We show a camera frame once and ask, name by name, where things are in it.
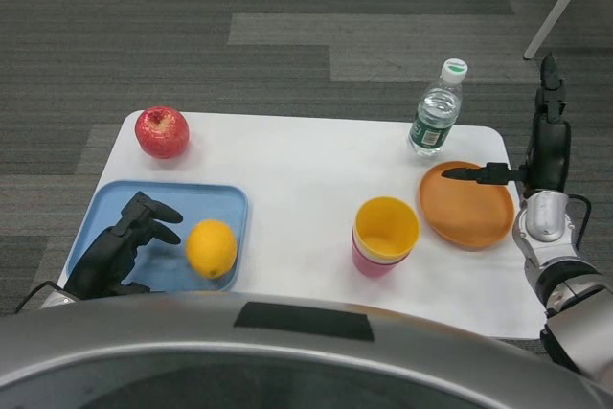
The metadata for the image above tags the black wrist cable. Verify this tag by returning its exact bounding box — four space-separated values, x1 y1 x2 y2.
566 193 593 253
13 280 66 315

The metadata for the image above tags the blue rectangular plate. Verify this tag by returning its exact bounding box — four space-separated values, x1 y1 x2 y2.
65 180 250 294

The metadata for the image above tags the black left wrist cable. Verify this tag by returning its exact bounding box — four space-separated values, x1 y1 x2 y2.
13 280 66 315

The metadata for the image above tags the orange round plate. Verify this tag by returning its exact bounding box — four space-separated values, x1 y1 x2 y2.
419 160 516 252

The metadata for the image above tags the white metal frame table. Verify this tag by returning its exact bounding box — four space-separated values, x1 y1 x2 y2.
522 0 605 61

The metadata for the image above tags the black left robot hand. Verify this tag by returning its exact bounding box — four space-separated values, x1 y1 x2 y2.
64 191 184 303

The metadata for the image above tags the clear water bottle green label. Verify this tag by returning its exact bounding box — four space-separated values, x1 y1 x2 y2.
406 57 469 158

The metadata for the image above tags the yellow plastic cup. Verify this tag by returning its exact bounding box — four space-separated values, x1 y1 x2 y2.
354 195 422 260

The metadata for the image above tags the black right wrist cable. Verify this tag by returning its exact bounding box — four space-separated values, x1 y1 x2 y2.
566 193 593 253

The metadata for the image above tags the silver robot chest black window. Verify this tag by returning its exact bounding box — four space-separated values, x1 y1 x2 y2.
0 290 613 409

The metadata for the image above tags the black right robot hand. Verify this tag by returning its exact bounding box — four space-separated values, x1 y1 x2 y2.
439 52 574 199

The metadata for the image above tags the yellow lemon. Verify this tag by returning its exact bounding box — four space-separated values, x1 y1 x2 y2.
185 218 239 281

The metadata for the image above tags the red apple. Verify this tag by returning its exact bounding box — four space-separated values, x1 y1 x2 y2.
134 105 192 161

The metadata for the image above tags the white plastic cup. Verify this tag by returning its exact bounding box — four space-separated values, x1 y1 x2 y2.
352 229 414 267

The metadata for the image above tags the pink plastic cup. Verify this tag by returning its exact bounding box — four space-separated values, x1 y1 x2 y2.
352 239 409 279

